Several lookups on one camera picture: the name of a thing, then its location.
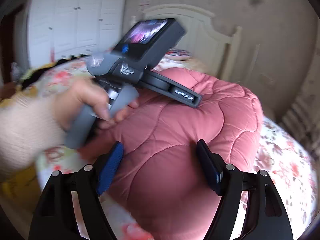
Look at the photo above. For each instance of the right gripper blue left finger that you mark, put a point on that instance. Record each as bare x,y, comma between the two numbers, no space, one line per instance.
54,216

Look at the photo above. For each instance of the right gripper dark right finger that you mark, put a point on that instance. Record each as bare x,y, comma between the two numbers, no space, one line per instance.
265,218

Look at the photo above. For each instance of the pink quilted coat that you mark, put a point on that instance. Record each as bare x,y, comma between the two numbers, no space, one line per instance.
159,180

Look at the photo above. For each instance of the person's left hand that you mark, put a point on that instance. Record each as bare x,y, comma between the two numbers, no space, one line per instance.
68,104

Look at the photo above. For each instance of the colourful patterned pillow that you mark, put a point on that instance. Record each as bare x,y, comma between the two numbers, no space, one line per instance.
178,55

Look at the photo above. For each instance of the floral bed sheet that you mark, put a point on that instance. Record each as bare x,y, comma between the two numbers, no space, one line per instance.
290,167

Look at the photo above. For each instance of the white wooden headboard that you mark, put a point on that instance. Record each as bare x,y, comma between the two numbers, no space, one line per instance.
213,53

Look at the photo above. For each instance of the white wardrobe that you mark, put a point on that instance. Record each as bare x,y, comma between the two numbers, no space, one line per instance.
58,29

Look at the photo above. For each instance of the beige printed curtain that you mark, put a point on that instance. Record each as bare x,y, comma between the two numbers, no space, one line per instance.
302,118

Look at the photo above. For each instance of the silver lamp pole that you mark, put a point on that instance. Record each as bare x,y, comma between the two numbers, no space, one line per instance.
252,63

